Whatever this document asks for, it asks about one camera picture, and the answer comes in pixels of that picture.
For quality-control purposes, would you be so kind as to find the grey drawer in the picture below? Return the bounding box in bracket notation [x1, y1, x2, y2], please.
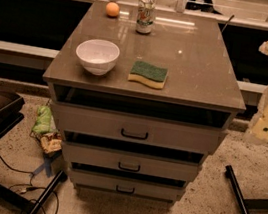
[51, 102, 227, 155]
[69, 169, 186, 201]
[61, 142, 199, 182]

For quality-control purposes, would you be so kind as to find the grey drawer cabinet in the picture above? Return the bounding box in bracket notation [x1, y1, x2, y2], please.
[43, 1, 245, 190]

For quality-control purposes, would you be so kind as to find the green yellow sponge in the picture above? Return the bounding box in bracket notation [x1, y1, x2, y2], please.
[127, 61, 168, 90]

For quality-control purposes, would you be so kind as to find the soda can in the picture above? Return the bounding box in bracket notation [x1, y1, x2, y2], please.
[135, 0, 155, 34]

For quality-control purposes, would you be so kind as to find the white bowl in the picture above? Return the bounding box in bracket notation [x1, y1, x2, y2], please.
[76, 39, 120, 76]

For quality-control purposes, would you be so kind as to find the orange ball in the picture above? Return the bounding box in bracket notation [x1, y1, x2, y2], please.
[106, 2, 120, 18]

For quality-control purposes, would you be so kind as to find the brown snack bag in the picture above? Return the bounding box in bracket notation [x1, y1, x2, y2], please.
[40, 132, 62, 154]

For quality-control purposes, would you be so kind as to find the blue tape on floor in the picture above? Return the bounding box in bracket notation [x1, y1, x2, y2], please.
[30, 157, 53, 178]

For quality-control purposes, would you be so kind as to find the green chip bag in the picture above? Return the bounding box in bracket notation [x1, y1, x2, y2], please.
[31, 105, 52, 135]

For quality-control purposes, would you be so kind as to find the black metal floor frame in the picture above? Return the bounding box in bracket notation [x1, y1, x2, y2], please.
[225, 165, 268, 214]

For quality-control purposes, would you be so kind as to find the black floor cable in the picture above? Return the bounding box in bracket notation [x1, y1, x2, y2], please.
[0, 147, 67, 214]

